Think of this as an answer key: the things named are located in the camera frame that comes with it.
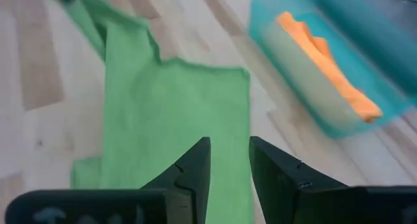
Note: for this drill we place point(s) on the orange microfiber towel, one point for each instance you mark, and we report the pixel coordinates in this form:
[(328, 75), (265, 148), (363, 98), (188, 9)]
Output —
[(325, 67)]

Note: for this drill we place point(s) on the teal plastic basket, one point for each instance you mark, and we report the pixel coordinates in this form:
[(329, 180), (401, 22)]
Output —
[(368, 48)]

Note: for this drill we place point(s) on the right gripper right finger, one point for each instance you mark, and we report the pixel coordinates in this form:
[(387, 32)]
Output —
[(273, 181)]

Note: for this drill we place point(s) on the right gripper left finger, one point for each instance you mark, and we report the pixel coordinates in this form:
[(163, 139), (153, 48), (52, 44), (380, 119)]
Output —
[(192, 175)]

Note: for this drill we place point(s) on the green microfiber towel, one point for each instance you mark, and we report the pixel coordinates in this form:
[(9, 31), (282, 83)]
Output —
[(169, 113)]

